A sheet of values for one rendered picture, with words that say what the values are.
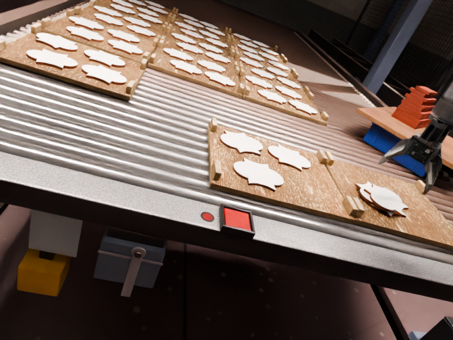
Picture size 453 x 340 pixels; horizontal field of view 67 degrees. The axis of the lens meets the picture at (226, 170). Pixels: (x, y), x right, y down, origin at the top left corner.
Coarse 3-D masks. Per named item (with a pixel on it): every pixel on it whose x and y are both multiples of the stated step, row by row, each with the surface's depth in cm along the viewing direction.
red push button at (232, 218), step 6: (228, 210) 77; (234, 210) 78; (228, 216) 76; (234, 216) 77; (240, 216) 77; (246, 216) 78; (228, 222) 74; (234, 222) 75; (240, 222) 76; (246, 222) 76; (240, 228) 74; (246, 228) 74
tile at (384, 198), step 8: (368, 192) 105; (376, 192) 106; (384, 192) 108; (392, 192) 110; (376, 200) 101; (384, 200) 103; (392, 200) 105; (400, 200) 107; (384, 208) 100; (392, 208) 100; (400, 208) 102; (408, 208) 105; (400, 216) 100
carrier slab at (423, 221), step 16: (336, 160) 124; (336, 176) 112; (352, 176) 116; (368, 176) 121; (384, 176) 127; (352, 192) 106; (400, 192) 119; (416, 192) 124; (368, 208) 101; (416, 208) 113; (432, 208) 117; (368, 224) 94; (384, 224) 96; (400, 224) 100; (416, 224) 103; (432, 224) 107; (448, 224) 111; (432, 240) 98; (448, 240) 102
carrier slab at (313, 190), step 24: (216, 144) 101; (264, 144) 113; (288, 168) 104; (312, 168) 111; (240, 192) 85; (264, 192) 88; (288, 192) 92; (312, 192) 97; (336, 192) 102; (336, 216) 91
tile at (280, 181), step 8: (248, 160) 98; (240, 168) 92; (248, 168) 94; (256, 168) 96; (264, 168) 97; (240, 176) 90; (248, 176) 90; (256, 176) 92; (264, 176) 93; (272, 176) 95; (280, 176) 97; (248, 184) 88; (256, 184) 89; (264, 184) 90; (272, 184) 91; (280, 184) 93
